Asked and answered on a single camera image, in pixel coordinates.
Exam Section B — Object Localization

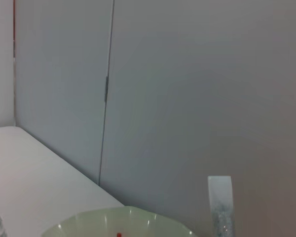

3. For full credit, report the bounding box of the grey glitter marker pen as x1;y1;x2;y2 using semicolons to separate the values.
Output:
207;175;235;237

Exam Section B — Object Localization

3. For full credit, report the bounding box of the pale green glass fruit plate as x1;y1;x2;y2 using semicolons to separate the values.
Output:
41;206;200;237

